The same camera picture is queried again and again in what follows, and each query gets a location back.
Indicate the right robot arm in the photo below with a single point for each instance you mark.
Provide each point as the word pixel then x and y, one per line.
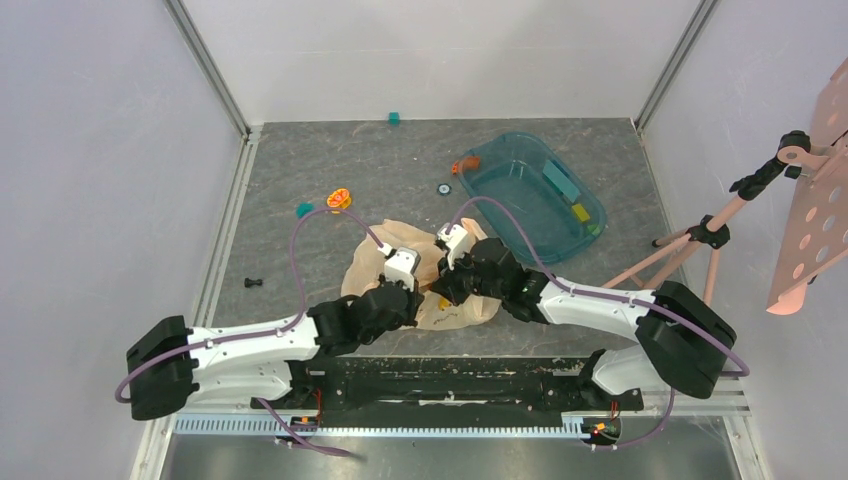
pixel 678 340

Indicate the black base frame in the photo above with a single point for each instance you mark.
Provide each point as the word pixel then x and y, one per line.
pixel 537 383

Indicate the pink tripod stand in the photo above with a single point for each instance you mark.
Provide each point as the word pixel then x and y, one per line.
pixel 672 250

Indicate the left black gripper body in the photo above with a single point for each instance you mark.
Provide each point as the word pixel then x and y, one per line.
pixel 406 317

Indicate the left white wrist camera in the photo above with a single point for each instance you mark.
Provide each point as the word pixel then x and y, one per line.
pixel 400 268

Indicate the aluminium rail frame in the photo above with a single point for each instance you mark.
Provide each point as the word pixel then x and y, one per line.
pixel 466 421

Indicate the pink perforated panel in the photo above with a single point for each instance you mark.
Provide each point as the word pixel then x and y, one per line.
pixel 815 236

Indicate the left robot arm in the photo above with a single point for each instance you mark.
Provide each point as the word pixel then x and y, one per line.
pixel 173 365

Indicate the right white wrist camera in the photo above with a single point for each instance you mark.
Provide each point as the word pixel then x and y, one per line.
pixel 454 241

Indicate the yellow wedge block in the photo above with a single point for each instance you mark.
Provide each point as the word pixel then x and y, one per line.
pixel 580 213

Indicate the orange plastic bag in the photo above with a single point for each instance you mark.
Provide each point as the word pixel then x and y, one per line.
pixel 434 314

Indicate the blue lego brick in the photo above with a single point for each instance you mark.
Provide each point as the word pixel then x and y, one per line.
pixel 561 181

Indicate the yellow butterfly toy block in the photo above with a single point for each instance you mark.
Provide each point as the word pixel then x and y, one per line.
pixel 340 199

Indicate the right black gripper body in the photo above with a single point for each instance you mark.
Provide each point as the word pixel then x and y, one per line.
pixel 451 285

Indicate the orange curved toy piece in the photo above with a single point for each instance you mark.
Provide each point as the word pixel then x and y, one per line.
pixel 469 163

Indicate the teal triangular block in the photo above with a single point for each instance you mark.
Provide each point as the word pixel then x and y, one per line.
pixel 304 209

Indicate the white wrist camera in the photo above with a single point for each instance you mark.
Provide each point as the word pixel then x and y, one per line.
pixel 454 241
pixel 400 268

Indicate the small black knob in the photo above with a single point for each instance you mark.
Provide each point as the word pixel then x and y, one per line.
pixel 251 283

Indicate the teal transparent plastic tub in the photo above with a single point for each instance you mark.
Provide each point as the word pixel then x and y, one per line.
pixel 510 172

